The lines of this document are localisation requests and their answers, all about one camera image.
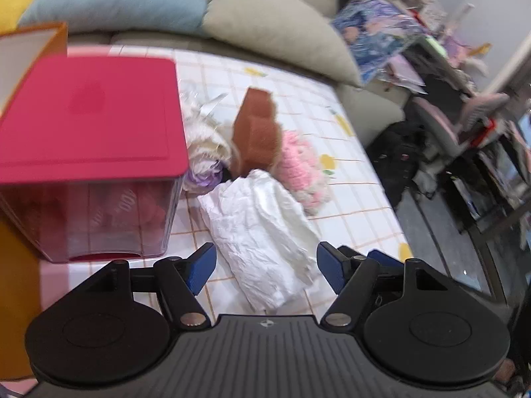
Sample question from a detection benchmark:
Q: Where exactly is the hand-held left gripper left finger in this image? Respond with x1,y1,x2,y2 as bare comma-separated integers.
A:
58,242,217,329

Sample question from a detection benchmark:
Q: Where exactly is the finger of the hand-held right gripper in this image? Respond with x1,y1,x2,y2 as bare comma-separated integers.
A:
367,249,404,270

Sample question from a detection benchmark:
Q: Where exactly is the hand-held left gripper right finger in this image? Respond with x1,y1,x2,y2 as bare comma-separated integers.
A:
316,241,469,328

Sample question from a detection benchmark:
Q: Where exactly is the white crinkled cloth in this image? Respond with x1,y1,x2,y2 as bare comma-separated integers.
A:
198,169,323,312

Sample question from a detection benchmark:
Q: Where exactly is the orange cardboard box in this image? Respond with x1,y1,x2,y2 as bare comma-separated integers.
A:
0,22,69,381

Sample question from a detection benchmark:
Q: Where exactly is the black backpack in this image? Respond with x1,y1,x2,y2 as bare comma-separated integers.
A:
367,122,424,213

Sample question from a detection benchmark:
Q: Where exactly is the pink knitted plush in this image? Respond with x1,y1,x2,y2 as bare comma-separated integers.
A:
274,130,335,216

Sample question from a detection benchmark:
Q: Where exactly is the dark shelf unit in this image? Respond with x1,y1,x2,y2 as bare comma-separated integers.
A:
448,112,531,300

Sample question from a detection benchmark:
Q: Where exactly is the pink grey chair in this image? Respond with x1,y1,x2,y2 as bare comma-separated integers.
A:
413,92,512,175

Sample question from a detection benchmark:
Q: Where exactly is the brown plush block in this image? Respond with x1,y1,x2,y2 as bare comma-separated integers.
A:
231,86,284,175

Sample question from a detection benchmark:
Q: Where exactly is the pink folder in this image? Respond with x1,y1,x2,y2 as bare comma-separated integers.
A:
382,53,429,97

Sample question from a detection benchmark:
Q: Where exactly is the clear storage box red lid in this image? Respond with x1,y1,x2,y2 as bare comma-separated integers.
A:
0,55,190,263

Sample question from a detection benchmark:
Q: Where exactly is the grey desk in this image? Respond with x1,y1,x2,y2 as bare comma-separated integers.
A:
398,33,479,101

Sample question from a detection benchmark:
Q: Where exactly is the blue patterned bag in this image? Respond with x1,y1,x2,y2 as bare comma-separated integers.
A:
332,0,428,86

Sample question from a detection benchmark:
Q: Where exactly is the grey pillow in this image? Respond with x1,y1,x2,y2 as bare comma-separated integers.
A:
203,0,362,88

